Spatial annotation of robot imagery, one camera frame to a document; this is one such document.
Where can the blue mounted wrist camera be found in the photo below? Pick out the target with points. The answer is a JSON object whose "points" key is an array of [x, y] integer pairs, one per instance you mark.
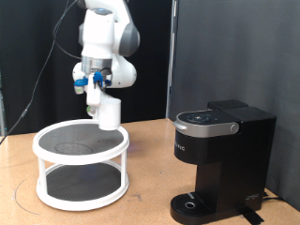
{"points": [[80, 83]]}

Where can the white mug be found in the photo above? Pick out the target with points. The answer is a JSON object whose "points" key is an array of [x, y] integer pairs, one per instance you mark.
{"points": [[109, 115]]}

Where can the white two-tier turntable shelf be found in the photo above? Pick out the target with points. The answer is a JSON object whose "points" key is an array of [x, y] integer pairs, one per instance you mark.
{"points": [[81, 140]]}

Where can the black tape strip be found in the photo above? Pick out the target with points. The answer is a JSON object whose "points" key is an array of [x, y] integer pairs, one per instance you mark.
{"points": [[252, 217]]}

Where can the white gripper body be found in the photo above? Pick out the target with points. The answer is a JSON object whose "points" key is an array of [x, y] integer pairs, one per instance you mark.
{"points": [[93, 93]]}

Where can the black Keurig coffee machine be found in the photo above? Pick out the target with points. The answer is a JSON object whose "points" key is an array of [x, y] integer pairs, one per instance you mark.
{"points": [[231, 156]]}

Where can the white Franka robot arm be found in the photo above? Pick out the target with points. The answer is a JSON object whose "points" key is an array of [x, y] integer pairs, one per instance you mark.
{"points": [[106, 37]]}

